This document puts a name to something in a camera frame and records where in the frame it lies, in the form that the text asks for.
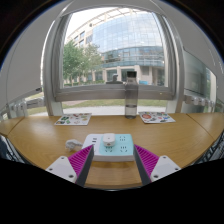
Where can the sticker sheet with red circle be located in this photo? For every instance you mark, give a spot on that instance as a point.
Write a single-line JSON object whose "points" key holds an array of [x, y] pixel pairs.
{"points": [[156, 117]]}

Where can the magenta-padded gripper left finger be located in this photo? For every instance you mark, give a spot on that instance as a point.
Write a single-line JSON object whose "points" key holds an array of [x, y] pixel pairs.
{"points": [[79, 160]]}

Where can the green tree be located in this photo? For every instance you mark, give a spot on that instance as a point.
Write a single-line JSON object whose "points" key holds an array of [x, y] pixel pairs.
{"points": [[73, 60]]}

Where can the glass office building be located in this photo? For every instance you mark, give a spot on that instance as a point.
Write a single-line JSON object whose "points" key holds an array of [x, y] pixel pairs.
{"points": [[126, 30]]}

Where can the clear bottle with black cap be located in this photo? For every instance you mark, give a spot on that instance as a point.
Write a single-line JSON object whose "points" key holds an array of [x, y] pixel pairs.
{"points": [[131, 96]]}

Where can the white and mint power strip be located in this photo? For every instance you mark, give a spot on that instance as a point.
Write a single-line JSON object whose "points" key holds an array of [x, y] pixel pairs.
{"points": [[123, 150]]}

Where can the grey window frame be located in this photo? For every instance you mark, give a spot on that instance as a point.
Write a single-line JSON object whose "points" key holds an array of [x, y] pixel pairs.
{"points": [[113, 92]]}

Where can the white rail with clips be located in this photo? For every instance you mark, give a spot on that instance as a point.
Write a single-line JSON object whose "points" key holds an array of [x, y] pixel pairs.
{"points": [[198, 100], [23, 106]]}

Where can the sticker sheet with green stickers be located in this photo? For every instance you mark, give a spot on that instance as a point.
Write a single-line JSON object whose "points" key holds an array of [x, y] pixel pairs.
{"points": [[73, 119]]}

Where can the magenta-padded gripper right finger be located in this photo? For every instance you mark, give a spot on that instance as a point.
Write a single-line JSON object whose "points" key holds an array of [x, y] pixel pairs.
{"points": [[148, 160]]}

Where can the small white charger block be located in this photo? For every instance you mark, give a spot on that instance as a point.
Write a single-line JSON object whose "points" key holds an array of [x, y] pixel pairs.
{"points": [[108, 139]]}

